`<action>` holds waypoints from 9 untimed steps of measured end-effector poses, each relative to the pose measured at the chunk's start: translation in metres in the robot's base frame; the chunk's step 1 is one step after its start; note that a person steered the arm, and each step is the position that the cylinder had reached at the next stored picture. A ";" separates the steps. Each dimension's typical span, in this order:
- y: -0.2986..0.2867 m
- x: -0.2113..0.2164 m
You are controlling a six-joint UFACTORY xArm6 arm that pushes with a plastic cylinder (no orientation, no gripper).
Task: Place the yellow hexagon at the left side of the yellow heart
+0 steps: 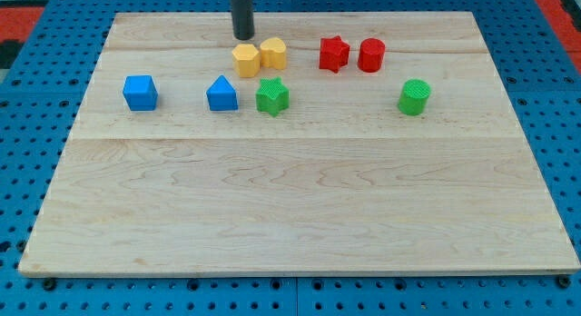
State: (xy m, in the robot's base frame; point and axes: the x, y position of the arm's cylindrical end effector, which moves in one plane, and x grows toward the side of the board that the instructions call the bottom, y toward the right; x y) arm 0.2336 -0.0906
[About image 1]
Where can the red star block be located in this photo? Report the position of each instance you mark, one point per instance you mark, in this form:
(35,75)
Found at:
(334,53)

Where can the green star block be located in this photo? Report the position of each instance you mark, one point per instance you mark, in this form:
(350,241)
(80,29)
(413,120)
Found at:
(272,96)

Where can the light wooden board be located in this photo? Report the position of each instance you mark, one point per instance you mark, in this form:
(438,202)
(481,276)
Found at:
(342,183)

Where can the yellow heart block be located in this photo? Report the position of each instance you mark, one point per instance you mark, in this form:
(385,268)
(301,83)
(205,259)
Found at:
(273,53)

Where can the red cylinder block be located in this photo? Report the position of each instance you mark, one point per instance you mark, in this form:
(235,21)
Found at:
(371,54)

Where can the blue cube block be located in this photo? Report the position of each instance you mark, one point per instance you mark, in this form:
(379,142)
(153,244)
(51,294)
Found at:
(140,93)

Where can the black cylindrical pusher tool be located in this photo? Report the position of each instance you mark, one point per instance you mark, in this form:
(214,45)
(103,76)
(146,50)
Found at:
(242,19)

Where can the green cylinder block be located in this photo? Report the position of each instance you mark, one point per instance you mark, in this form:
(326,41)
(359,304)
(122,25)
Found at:
(414,96)

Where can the yellow hexagon block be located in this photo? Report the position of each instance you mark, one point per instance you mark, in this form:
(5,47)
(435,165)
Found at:
(246,60)

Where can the blue pentagon house block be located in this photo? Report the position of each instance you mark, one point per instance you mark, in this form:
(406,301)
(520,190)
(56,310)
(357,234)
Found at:
(222,96)

